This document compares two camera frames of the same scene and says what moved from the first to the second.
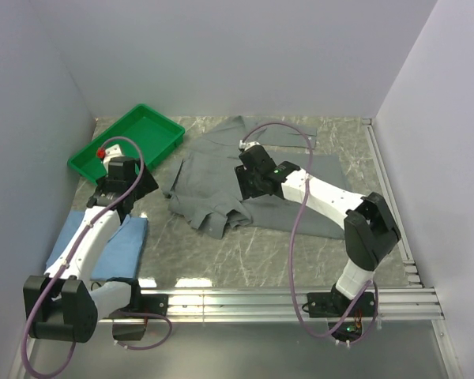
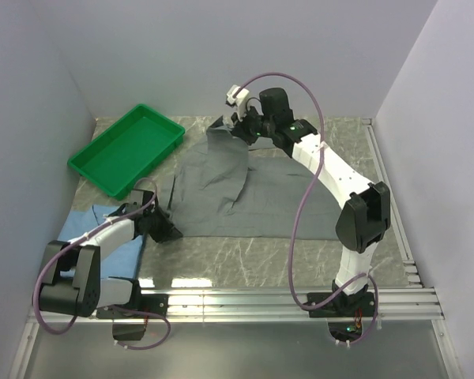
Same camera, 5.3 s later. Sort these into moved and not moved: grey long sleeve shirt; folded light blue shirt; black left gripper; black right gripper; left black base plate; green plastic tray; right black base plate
Moved: black right gripper; black left gripper; grey long sleeve shirt
Not moved: right black base plate; left black base plate; folded light blue shirt; green plastic tray
